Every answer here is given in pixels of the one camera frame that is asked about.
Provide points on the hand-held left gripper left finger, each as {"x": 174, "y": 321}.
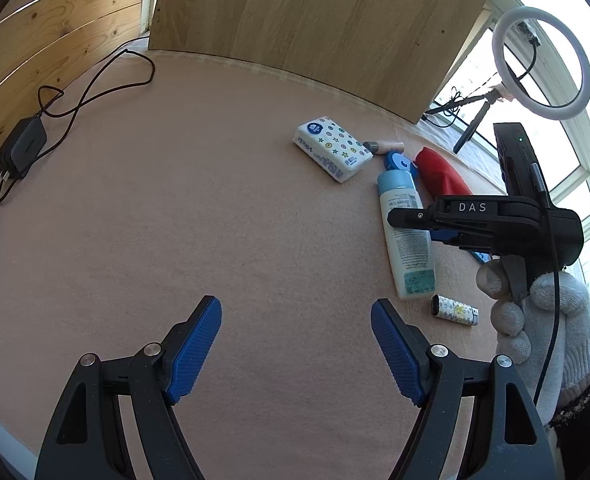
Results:
{"x": 195, "y": 350}

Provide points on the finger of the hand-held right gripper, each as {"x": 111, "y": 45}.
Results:
{"x": 410, "y": 217}
{"x": 450, "y": 236}

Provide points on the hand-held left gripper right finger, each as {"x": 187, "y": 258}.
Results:
{"x": 395, "y": 350}

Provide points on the large white lotion bottle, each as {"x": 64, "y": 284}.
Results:
{"x": 410, "y": 265}

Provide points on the red cloth pouch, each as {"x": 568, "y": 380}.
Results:
{"x": 437, "y": 172}

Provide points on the blue round case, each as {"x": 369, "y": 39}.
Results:
{"x": 400, "y": 162}

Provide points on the small patterned white tube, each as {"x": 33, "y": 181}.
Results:
{"x": 452, "y": 309}

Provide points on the small pink bottle grey cap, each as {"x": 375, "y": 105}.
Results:
{"x": 387, "y": 146}

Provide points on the star-patterned tissue pack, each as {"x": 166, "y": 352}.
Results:
{"x": 332, "y": 147}

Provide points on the person's right hand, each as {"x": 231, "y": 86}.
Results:
{"x": 575, "y": 320}

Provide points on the black tripod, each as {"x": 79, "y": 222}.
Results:
{"x": 470, "y": 127}

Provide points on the light wooden board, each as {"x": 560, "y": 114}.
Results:
{"x": 300, "y": 15}

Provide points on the black power adapter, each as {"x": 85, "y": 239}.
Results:
{"x": 22, "y": 142}

